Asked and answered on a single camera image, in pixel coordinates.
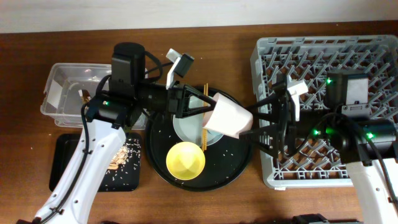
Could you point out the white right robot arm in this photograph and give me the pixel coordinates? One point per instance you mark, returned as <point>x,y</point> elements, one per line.
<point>367,147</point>

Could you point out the rice and peanut food scraps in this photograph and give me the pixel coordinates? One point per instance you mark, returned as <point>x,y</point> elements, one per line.
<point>119,158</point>

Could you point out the gold snack wrapper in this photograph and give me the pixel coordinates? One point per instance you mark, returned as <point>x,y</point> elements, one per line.
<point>84,95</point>

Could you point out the clear plastic waste bin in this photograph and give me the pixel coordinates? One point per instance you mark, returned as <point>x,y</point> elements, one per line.
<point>62,101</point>

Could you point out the pink plastic cup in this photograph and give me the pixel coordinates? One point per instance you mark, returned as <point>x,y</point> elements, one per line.
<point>227,117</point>

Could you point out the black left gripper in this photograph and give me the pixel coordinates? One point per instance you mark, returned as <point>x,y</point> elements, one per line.
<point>176,96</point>

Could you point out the black rectangular tray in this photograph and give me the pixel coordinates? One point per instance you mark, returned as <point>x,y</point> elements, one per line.
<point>123,179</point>

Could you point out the yellow bowl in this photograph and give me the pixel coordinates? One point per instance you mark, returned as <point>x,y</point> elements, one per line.
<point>185,160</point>

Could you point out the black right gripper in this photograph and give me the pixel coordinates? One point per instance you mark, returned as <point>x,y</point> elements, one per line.
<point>286,131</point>

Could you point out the white round plate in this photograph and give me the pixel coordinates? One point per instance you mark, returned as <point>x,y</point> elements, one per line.
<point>190,129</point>

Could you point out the grey plastic dishwasher rack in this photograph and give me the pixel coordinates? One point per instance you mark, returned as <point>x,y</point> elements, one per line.
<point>309,59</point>

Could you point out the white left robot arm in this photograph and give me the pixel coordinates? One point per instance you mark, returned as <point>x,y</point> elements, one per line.
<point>121,97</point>

